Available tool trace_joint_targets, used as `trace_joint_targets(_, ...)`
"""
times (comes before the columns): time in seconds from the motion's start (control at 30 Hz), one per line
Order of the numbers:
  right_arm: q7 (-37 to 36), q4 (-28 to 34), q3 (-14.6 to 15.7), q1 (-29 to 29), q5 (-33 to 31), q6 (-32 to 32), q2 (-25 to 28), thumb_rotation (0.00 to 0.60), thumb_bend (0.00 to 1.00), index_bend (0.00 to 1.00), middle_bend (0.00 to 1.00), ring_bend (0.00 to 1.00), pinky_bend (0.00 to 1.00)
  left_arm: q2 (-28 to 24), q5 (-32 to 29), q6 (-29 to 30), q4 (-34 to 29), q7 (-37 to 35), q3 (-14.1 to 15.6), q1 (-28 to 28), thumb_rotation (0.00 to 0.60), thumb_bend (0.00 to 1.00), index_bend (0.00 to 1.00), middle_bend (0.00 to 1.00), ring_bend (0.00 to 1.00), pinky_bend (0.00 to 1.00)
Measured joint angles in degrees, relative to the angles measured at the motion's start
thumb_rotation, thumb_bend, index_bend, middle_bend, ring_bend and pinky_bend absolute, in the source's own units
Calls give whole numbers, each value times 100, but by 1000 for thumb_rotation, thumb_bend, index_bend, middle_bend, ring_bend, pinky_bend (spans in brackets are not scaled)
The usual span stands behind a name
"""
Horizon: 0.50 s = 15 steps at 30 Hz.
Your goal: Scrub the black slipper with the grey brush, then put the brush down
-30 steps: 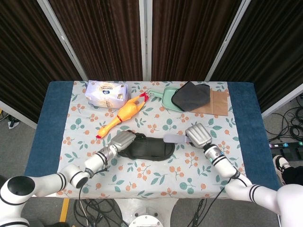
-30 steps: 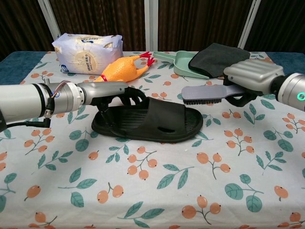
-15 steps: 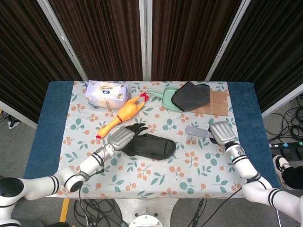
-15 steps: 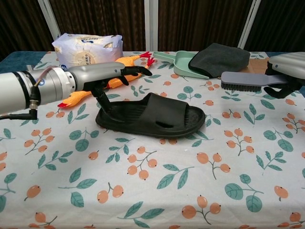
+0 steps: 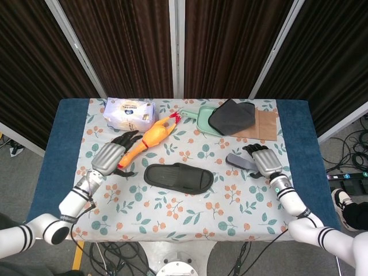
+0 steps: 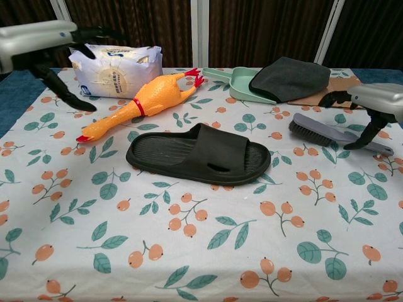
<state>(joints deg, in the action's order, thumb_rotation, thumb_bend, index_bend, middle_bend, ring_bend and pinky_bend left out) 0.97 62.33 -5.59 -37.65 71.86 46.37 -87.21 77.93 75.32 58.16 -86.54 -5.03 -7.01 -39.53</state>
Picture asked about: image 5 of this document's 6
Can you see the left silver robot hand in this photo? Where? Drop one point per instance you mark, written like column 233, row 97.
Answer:
column 107, row 159

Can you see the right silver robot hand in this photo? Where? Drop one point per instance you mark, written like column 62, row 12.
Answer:
column 267, row 162

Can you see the grey brush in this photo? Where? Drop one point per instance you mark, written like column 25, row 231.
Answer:
column 238, row 161

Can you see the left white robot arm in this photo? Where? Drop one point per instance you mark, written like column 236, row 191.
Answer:
column 72, row 204

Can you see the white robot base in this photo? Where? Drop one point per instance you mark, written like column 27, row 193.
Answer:
column 178, row 256

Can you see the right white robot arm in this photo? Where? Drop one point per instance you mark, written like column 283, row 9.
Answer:
column 293, row 201

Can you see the brown paper bag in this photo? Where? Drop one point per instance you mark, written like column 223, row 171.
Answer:
column 264, row 126

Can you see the blue table cover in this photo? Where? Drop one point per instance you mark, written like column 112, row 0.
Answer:
column 296, row 129

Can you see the pale purple paper package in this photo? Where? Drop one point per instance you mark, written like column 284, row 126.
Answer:
column 129, row 115

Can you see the yellow rubber chicken toy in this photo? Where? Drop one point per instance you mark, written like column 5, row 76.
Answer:
column 156, row 133

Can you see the dark grey folded cloth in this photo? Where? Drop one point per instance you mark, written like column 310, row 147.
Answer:
column 233, row 118

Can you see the black rubber slipper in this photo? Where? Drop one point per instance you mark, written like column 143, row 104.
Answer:
column 178, row 178

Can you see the mint green dustpan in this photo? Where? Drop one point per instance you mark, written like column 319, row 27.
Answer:
column 204, row 120

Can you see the white sneaker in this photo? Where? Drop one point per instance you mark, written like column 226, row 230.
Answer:
column 340, row 202

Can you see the floral printed tablecloth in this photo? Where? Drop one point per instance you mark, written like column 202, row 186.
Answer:
column 172, row 221

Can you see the yellow floor tape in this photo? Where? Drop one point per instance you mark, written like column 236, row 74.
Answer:
column 77, row 256

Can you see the black trouser leg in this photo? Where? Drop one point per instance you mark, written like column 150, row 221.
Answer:
column 358, row 214

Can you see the brown screen panel white frame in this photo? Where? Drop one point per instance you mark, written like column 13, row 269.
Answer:
column 123, row 43
column 28, row 72
column 330, row 72
column 230, row 43

